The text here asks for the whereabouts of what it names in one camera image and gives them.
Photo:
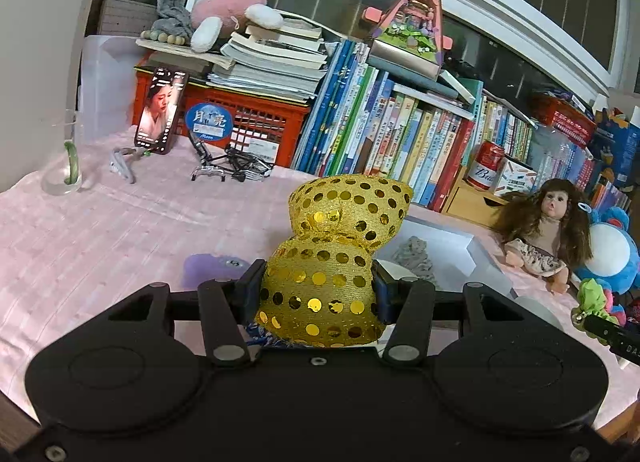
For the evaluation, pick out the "grey plush toy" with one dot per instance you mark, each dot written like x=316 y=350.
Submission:
x=173 y=19

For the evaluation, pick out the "blue white plush toy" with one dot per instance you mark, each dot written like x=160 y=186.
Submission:
x=615 y=257

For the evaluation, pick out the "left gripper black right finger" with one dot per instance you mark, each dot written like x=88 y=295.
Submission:
x=408 y=304

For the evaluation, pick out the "red Budweiser can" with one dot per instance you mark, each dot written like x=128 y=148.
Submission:
x=484 y=168

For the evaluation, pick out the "white pencil box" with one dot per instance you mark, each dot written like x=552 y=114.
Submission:
x=513 y=176

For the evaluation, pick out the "stack of lying books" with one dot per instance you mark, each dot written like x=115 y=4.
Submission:
x=286 y=63

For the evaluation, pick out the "lime green scrunchie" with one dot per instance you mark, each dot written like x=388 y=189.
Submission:
x=593 y=300

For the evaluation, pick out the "red basket on books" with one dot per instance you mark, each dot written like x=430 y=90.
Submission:
x=562 y=116

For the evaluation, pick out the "row of upright books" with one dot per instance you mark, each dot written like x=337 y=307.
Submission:
x=363 y=121

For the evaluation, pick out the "pink triangular dollhouse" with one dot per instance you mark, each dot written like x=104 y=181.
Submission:
x=407 y=37

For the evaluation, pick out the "brown haired baby doll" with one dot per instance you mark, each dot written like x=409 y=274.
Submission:
x=547 y=233

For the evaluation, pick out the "grey metal clip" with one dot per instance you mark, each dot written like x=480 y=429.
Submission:
x=121 y=160

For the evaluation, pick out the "gold sequin bow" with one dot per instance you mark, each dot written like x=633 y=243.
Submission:
x=317 y=288

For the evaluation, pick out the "purple fluffy plush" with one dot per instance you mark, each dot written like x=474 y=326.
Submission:
x=199 y=268

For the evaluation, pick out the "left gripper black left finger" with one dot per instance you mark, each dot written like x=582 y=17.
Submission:
x=224 y=307

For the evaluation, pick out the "pink white plush toy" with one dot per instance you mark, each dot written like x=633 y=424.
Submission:
x=215 y=19

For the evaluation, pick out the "blue cardboard box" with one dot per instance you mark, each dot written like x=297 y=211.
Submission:
x=615 y=143

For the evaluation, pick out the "round blue sticker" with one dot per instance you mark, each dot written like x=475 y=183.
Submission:
x=209 y=121

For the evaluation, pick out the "wooden drawer box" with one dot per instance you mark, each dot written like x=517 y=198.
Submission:
x=472 y=204

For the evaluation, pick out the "white cardboard box tray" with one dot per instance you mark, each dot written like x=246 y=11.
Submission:
x=457 y=256

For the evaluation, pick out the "red plastic crate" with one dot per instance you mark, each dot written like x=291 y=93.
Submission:
x=266 y=128

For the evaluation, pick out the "large white paper cup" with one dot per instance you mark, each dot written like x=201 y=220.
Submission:
x=538 y=310

